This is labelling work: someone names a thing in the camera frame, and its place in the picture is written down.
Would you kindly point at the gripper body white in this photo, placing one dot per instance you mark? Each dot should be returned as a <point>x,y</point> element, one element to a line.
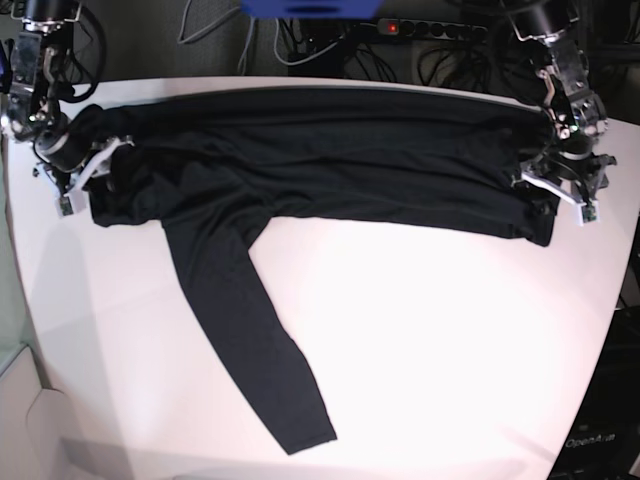
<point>576,182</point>
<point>68,188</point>

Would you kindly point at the dark navy long-sleeve T-shirt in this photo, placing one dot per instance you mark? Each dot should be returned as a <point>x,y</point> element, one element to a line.
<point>214,169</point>

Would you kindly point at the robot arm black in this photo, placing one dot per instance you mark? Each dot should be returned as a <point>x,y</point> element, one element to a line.
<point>577,115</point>
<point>39,71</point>

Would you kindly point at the black power strip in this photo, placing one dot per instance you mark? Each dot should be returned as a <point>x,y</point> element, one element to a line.
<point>429,30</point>

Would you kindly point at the black OpenArm control box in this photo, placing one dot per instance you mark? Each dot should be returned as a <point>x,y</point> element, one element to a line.
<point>603,442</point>

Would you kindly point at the blue plastic box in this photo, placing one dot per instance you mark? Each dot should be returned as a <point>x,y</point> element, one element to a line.
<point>311,9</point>

